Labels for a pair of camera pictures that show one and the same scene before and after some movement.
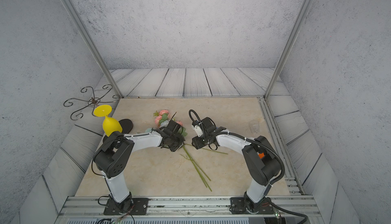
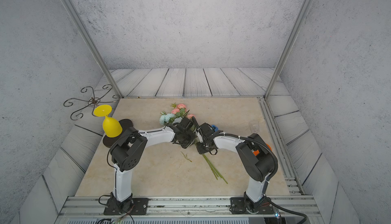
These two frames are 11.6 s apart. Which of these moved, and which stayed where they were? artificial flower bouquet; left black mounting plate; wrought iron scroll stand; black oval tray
Moved: artificial flower bouquet
Stayed: wrought iron scroll stand; left black mounting plate; black oval tray
